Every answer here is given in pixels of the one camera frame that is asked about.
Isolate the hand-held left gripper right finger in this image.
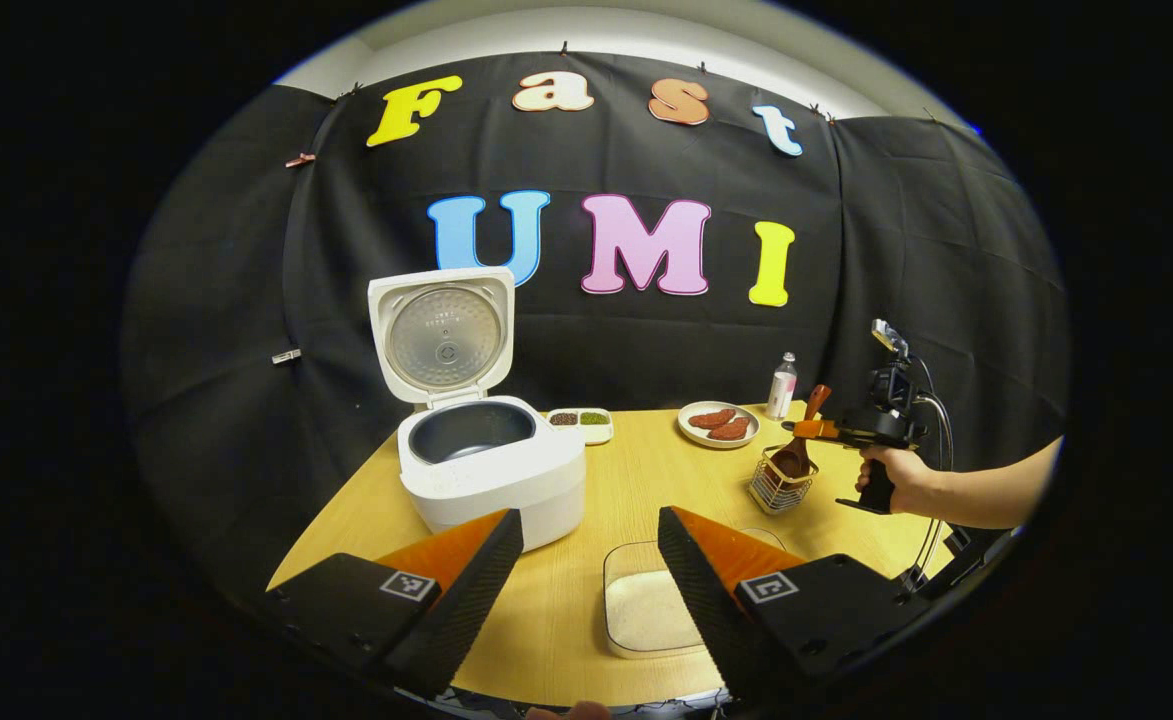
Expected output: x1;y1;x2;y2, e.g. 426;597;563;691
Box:
657;506;932;706

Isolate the white round plate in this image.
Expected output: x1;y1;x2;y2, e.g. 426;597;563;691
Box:
677;401;761;449

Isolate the brown wooden spoon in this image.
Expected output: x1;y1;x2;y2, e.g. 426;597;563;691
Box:
769;384;833;481

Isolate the clear container of rice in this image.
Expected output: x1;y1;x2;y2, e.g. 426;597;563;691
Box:
602;528;787;660

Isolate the white rice cooker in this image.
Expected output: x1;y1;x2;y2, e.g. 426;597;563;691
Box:
367;267;587;553

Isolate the metal wire chopstick holder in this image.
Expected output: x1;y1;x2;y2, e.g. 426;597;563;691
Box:
748;445;820;516

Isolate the small bottle with pink label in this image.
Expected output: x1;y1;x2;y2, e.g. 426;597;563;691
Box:
766;352;799;420

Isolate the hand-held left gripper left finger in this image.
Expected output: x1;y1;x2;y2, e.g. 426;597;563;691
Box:
266;508;525;701

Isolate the white divided dish of beans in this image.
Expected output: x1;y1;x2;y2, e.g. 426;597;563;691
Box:
546;408;615;447

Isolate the thin gripper cable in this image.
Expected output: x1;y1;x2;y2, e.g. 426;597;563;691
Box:
901;390;955;591

